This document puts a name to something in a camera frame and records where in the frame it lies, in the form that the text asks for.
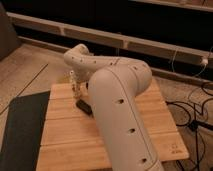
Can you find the black rectangular block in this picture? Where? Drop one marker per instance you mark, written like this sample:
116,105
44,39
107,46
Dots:
82,105

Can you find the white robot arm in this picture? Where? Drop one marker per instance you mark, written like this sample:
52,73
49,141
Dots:
113,83

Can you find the small clear bottle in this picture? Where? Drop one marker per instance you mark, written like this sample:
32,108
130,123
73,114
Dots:
75,86

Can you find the dark grey floor mat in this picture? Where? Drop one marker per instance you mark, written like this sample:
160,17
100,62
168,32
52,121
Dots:
23,131

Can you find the white shelf rail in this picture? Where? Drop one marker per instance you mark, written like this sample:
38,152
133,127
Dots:
139,45

